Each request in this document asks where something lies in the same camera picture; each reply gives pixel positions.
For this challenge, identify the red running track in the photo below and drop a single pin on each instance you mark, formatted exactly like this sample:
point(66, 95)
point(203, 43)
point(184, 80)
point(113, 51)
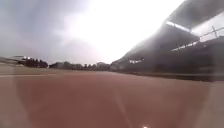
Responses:
point(110, 98)

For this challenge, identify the row of distant trees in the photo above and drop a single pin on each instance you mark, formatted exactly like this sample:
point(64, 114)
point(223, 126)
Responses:
point(73, 65)

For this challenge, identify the large grandstand building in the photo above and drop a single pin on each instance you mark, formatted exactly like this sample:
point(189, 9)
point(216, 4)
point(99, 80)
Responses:
point(180, 53)

